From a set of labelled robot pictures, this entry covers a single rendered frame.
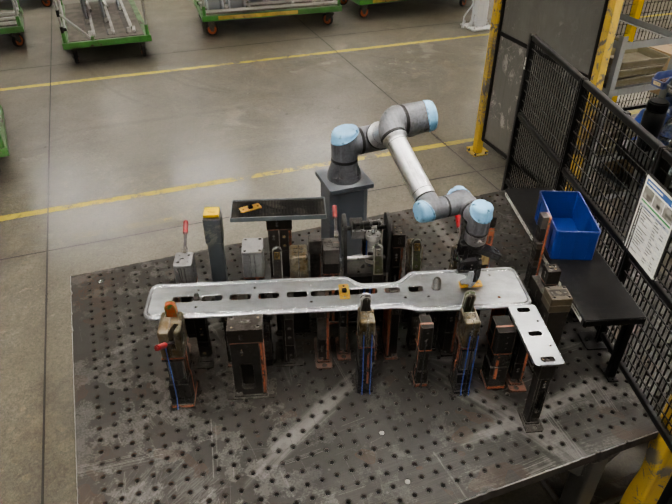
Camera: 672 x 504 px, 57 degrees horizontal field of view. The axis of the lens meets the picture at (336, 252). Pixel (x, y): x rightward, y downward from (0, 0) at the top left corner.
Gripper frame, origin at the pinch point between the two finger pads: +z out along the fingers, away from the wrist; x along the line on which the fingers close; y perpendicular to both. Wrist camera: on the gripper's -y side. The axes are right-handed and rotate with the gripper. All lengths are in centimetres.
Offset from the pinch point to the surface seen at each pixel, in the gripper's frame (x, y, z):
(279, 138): -340, 37, 139
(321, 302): 0, 55, 3
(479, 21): -644, -270, 157
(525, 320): 21.0, -12.6, -0.1
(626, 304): 22, -49, -4
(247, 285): -15, 80, 5
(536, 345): 33.0, -11.0, -1.3
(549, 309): 18.5, -22.2, -1.5
